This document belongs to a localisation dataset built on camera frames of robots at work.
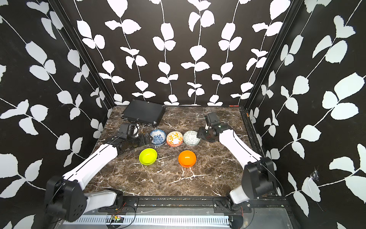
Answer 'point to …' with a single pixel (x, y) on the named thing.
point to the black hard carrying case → (146, 112)
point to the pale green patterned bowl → (190, 139)
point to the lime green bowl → (147, 156)
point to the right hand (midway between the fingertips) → (198, 132)
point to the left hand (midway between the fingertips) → (147, 137)
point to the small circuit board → (118, 219)
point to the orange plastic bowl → (187, 159)
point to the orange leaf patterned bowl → (174, 138)
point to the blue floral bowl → (158, 137)
